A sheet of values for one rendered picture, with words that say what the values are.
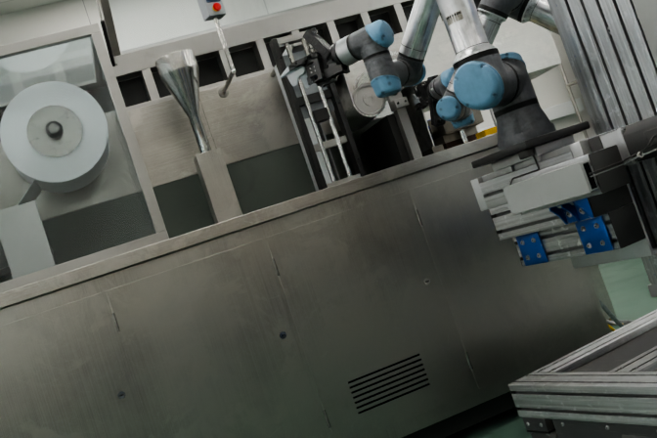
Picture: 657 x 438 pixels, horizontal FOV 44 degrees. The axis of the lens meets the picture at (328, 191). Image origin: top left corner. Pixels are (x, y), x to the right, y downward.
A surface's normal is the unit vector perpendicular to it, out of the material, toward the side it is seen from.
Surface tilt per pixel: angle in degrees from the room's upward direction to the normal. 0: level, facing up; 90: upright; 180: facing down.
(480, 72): 98
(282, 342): 90
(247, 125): 90
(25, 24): 90
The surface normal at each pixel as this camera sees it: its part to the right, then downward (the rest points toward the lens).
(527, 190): -0.84, 0.26
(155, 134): 0.25, -0.14
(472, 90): -0.52, 0.27
